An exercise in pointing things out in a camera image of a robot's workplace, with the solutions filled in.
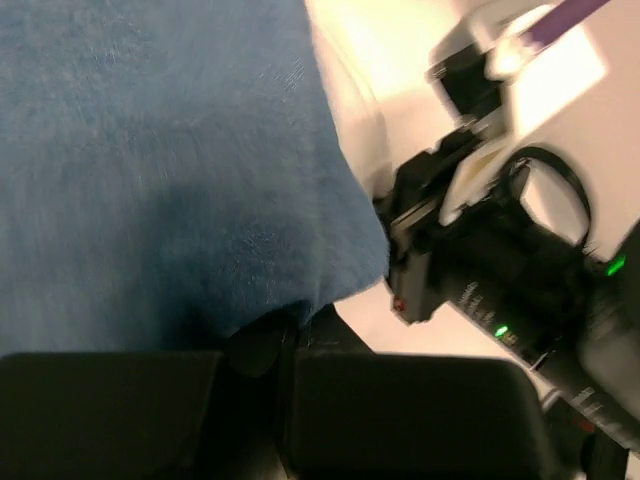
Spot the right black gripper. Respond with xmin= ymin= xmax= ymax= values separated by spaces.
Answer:
xmin=376 ymin=130 xmax=593 ymax=325

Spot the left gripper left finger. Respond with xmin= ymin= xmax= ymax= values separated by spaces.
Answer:
xmin=1 ymin=317 xmax=298 ymax=479

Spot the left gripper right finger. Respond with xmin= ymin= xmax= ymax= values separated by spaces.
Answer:
xmin=287 ymin=307 xmax=558 ymax=479

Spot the white pillow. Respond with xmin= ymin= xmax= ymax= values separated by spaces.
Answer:
xmin=302 ymin=0 xmax=481 ymax=306

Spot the blue pillowcase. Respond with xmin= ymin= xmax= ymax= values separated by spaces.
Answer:
xmin=1 ymin=1 xmax=388 ymax=354

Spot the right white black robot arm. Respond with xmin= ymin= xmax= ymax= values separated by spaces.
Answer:
xmin=375 ymin=130 xmax=639 ymax=479

